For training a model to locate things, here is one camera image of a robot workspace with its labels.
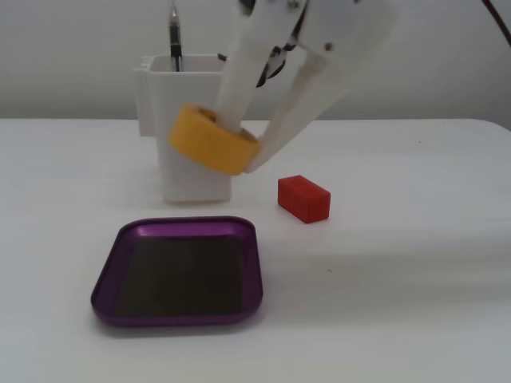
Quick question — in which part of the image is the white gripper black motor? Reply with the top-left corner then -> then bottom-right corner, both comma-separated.
216,0 -> 401,174

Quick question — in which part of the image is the yellow tape roll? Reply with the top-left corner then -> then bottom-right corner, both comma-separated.
167,102 -> 263,176

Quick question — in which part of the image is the white plastic pen holder box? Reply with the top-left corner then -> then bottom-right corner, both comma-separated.
133,53 -> 233,206

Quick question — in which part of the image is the black ballpoint pen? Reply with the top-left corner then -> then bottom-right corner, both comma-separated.
168,0 -> 183,73

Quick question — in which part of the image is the red rectangular block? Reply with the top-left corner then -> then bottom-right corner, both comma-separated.
277,174 -> 331,225

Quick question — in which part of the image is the purple metal tray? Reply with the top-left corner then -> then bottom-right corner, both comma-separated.
90,215 -> 264,329

